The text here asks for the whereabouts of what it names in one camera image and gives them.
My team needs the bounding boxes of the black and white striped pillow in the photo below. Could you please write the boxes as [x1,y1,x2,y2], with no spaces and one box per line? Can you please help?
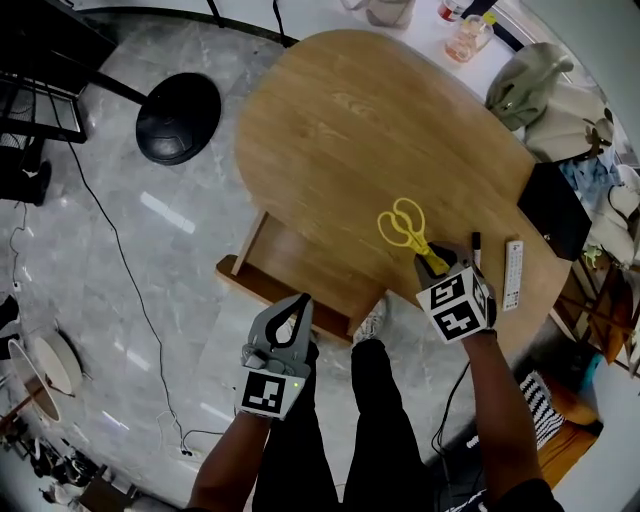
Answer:
[464,369,566,451]

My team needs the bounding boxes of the yellow plastic scissors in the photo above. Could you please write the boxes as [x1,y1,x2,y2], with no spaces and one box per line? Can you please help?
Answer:
[376,197,451,276]

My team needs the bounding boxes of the green bag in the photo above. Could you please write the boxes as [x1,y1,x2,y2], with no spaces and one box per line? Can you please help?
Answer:
[484,42,575,132]

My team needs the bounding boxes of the white bag with dark strap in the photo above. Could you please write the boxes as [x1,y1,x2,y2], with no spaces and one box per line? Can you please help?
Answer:
[582,164,640,271]

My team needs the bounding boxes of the oval wooden table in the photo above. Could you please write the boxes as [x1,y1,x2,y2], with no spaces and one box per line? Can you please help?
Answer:
[233,28,574,346]

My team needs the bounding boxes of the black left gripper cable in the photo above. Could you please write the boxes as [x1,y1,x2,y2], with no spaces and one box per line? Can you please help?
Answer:
[179,428,227,454]

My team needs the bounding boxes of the white handbag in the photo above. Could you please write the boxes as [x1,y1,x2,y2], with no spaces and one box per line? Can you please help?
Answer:
[342,0,416,29]

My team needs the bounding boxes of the round white stool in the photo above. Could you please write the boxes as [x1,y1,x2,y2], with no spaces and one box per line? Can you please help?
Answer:
[7,332,86,424]

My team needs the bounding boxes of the black cable with adapter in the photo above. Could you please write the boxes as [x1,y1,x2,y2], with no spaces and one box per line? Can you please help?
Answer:
[9,199,32,293]

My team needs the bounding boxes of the white remote control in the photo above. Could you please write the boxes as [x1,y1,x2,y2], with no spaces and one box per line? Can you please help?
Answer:
[501,239,525,312]

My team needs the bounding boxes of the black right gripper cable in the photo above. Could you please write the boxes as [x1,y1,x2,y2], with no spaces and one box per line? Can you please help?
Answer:
[429,359,474,501]

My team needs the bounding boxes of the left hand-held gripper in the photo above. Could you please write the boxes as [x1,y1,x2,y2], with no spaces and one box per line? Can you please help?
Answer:
[234,293,314,421]

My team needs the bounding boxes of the person's right shoe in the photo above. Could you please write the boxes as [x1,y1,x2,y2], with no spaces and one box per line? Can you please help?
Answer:
[352,299,389,346]

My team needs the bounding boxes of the black fan cable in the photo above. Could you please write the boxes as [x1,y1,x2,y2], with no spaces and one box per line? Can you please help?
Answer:
[64,139,184,451]

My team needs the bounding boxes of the person's left forearm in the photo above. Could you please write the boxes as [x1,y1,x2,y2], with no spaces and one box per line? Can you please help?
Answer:
[187,412,274,511]

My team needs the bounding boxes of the small green toy pendant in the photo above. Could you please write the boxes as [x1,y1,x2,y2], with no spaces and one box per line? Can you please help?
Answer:
[582,244,609,269]

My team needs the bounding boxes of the black box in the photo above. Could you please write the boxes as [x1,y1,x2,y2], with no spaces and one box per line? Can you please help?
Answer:
[516,162,594,262]

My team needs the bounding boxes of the beige bag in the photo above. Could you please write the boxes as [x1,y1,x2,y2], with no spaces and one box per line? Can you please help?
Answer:
[522,82,616,164]

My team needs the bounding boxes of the wooden rack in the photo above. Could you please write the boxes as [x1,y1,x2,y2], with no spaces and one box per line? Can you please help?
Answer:
[549,254,640,376]

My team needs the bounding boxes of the clear bottle with orange liquid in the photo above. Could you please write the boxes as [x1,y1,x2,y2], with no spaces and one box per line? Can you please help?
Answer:
[444,12,497,64]

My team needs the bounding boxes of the brown wooden stick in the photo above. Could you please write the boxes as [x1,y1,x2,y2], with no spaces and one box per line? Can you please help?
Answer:
[0,379,51,426]

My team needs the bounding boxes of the teal cloth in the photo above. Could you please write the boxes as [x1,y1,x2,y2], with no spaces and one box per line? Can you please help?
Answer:
[584,352,606,394]

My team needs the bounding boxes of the blue cloth bag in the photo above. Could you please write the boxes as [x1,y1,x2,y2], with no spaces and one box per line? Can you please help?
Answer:
[559,149,621,201]

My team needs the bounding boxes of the person's black trousers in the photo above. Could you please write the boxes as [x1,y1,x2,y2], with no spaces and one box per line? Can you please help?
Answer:
[252,339,441,512]

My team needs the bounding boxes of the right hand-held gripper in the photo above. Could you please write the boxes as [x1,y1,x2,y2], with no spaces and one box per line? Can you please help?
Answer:
[413,241,499,345]

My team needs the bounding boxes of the red-capped bottle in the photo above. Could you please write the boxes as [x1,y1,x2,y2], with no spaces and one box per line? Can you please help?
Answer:
[438,0,474,24]

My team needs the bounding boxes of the person's right forearm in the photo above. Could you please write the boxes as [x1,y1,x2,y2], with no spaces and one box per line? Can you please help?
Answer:
[459,329,544,494]

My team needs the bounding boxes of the orange chair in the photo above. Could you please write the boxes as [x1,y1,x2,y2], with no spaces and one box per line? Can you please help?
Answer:
[537,379,606,489]

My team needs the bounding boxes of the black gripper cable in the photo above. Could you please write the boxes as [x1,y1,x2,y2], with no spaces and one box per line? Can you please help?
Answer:
[179,428,227,454]
[429,359,474,501]

